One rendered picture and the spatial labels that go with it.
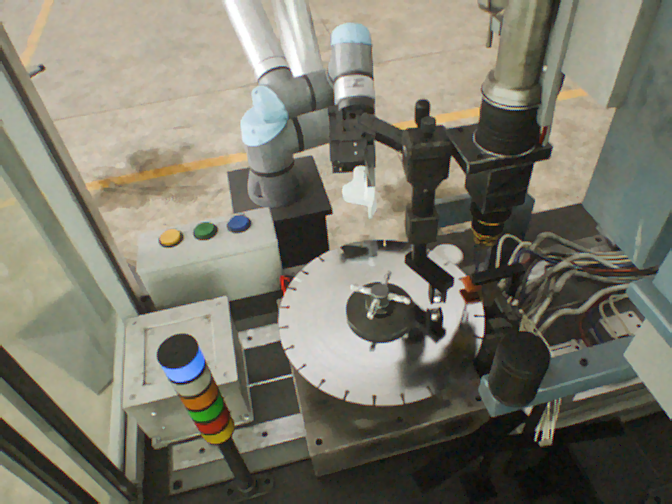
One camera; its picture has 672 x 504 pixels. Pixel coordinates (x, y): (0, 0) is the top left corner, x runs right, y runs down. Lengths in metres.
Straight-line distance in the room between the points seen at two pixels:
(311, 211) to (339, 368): 0.62
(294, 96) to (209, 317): 0.45
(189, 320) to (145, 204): 1.82
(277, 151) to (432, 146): 0.67
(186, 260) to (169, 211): 1.60
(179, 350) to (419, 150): 0.37
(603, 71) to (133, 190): 2.53
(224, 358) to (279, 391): 0.16
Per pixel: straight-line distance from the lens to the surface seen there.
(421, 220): 0.74
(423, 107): 0.69
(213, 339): 0.92
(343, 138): 0.94
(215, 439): 0.73
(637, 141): 0.57
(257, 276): 1.12
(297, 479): 0.94
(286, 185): 1.34
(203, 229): 1.10
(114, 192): 2.90
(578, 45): 0.60
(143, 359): 0.94
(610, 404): 1.00
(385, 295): 0.80
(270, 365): 1.04
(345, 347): 0.81
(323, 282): 0.89
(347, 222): 2.39
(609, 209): 0.62
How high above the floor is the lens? 1.62
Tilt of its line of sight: 46 degrees down
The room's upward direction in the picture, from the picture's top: 4 degrees counter-clockwise
